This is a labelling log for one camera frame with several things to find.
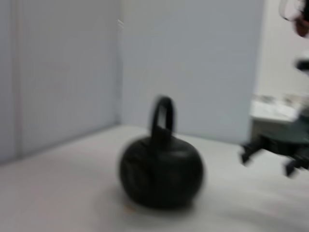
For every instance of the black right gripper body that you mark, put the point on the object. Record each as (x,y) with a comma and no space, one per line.
(299,135)

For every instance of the black round teapot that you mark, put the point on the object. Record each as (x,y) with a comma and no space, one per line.
(161,174)

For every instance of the blurry dark background object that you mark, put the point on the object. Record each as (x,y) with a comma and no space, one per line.
(301,24)
(303,64)

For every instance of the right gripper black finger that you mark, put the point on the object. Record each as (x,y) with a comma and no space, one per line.
(293,165)
(252,148)

